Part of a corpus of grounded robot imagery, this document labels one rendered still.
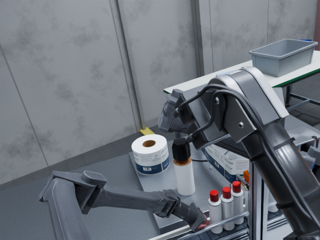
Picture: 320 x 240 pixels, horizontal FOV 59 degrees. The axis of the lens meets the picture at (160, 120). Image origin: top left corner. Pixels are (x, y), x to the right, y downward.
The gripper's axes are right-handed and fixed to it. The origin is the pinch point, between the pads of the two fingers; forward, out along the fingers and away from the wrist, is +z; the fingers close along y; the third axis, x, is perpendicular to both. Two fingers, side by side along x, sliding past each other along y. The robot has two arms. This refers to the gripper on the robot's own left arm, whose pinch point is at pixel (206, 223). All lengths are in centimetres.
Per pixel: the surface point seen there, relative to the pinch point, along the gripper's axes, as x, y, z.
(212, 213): -5.4, -1.2, -3.4
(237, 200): -15.8, -1.7, 1.8
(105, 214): 38, 37, -16
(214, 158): -19.1, 32.2, 9.7
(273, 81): -98, 138, 100
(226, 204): -12.4, -2.5, -2.5
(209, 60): -89, 262, 103
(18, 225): 72, 49, -43
